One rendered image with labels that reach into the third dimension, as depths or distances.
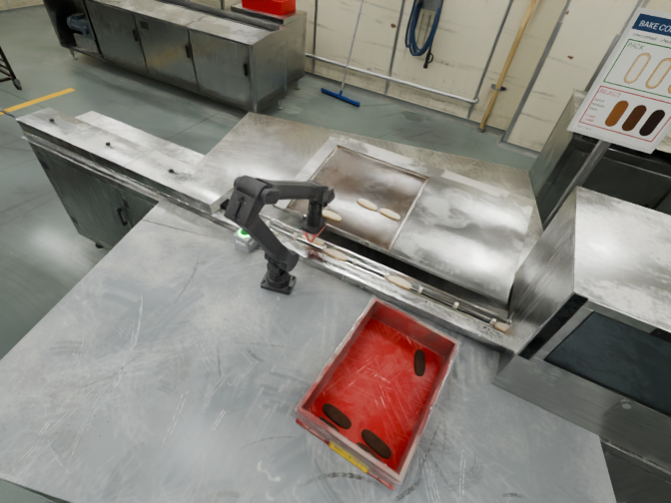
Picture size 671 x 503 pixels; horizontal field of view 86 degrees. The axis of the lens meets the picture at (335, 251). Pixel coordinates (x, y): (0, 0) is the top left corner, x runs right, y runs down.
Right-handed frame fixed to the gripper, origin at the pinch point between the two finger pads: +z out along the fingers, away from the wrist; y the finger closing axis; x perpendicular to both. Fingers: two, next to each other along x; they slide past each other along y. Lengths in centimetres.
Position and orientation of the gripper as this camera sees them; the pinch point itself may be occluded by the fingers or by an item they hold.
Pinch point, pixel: (313, 239)
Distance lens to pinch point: 150.0
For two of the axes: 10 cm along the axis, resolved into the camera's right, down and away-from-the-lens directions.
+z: -1.0, 7.0, 7.0
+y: 4.5, -6.0, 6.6
